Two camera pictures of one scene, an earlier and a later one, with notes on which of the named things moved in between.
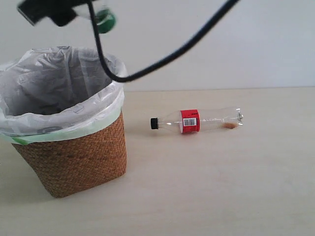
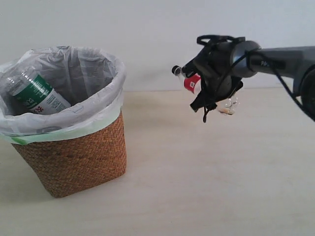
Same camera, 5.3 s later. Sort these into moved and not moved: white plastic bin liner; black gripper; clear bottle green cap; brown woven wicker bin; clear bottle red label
Moved: black gripper; clear bottle red label; clear bottle green cap
Not moved: white plastic bin liner; brown woven wicker bin
